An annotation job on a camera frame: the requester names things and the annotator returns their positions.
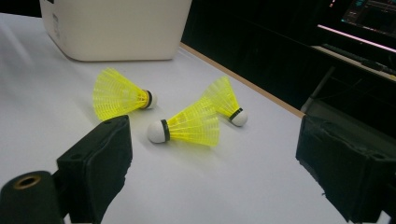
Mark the yellow plastic shuttlecock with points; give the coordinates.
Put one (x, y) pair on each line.
(222, 95)
(193, 124)
(115, 93)

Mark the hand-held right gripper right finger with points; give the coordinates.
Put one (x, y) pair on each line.
(348, 168)

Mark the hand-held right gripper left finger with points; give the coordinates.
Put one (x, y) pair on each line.
(93, 168)

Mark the white plastic storage bin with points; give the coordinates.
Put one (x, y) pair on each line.
(115, 28)

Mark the computer monitor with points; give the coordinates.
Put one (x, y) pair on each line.
(370, 15)

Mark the dark desk with keyboard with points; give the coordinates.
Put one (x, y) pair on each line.
(358, 60)

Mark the white table sheet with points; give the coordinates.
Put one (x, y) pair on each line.
(218, 180)

